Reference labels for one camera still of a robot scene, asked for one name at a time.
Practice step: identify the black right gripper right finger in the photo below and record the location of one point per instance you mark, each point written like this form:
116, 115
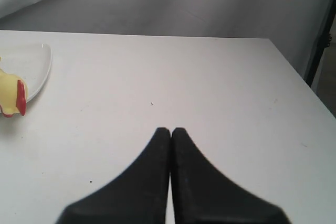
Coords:
202, 194

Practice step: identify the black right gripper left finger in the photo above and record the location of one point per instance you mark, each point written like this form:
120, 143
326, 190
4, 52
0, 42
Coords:
138, 195

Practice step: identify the yellow rubber chicken toy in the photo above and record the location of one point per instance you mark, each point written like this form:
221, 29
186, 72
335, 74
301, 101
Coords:
14, 92

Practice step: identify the white square plate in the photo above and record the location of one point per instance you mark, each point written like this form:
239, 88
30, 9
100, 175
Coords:
31, 62

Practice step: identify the black stand pole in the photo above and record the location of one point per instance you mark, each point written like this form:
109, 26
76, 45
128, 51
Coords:
322, 42

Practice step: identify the grey backdrop cloth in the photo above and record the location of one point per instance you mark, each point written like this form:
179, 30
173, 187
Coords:
199, 18

